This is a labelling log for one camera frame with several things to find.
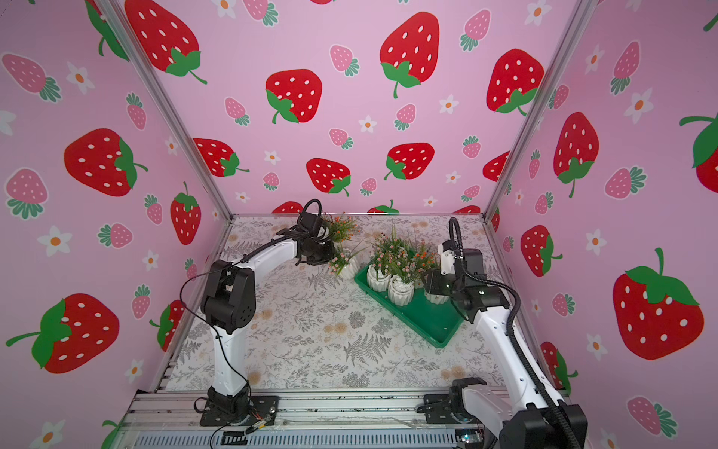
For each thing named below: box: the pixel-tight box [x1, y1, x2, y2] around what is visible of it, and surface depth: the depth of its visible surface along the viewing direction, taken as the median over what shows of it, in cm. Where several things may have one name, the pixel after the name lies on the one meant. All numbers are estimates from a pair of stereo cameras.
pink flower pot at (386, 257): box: [366, 231, 404, 293], surface depth 95 cm
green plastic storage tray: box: [353, 267, 468, 348], surface depth 95 cm
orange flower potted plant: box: [409, 239, 442, 289], surface depth 91 cm
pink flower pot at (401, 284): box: [387, 245, 417, 307], surface depth 92 cm
